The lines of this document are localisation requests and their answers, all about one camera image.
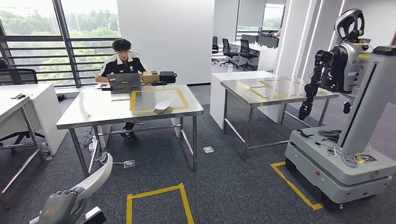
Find grey wheeled robot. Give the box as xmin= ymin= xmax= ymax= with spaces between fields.
xmin=284 ymin=8 xmax=396 ymax=213

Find white curved car part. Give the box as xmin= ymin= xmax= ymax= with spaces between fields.
xmin=153 ymin=96 xmax=175 ymax=115
xmin=68 ymin=153 xmax=114 ymax=205

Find clear plastic bottle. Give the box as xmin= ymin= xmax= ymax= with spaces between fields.
xmin=41 ymin=141 xmax=53 ymax=161

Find yellow tape rectangle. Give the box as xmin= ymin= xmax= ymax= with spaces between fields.
xmin=129 ymin=88 xmax=190 ymax=114
xmin=243 ymin=78 xmax=329 ymax=100

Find white office desk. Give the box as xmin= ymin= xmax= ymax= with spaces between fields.
xmin=228 ymin=34 xmax=278 ymax=72

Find grey laptop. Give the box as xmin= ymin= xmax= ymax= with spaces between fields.
xmin=106 ymin=72 xmax=142 ymax=95

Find dark window railing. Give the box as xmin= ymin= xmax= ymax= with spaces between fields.
xmin=0 ymin=0 xmax=120 ymax=89

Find white floor cable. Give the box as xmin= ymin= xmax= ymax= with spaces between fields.
xmin=93 ymin=151 xmax=125 ymax=165

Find steel workbench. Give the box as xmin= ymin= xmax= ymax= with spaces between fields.
xmin=56 ymin=84 xmax=205 ymax=179

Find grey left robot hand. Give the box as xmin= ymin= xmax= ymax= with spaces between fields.
xmin=36 ymin=187 xmax=88 ymax=224

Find black bag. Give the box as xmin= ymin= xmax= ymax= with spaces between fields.
xmin=159 ymin=70 xmax=178 ymax=84

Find white table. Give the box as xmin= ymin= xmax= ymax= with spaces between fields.
xmin=209 ymin=70 xmax=284 ymax=131

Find yellow floor tape square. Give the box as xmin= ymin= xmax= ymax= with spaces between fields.
xmin=270 ymin=160 xmax=324 ymax=211
xmin=125 ymin=182 xmax=195 ymax=224

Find steel table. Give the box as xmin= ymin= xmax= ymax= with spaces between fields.
xmin=219 ymin=76 xmax=340 ymax=161
xmin=0 ymin=95 xmax=44 ymax=202

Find cardboard box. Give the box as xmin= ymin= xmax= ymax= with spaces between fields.
xmin=141 ymin=70 xmax=161 ymax=85

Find white power strip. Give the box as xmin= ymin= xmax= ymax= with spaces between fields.
xmin=89 ymin=135 xmax=99 ymax=153

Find black office chair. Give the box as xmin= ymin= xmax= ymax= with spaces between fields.
xmin=0 ymin=67 xmax=46 ymax=155
xmin=219 ymin=38 xmax=240 ymax=69
xmin=212 ymin=36 xmax=221 ymax=64
xmin=238 ymin=38 xmax=259 ymax=72

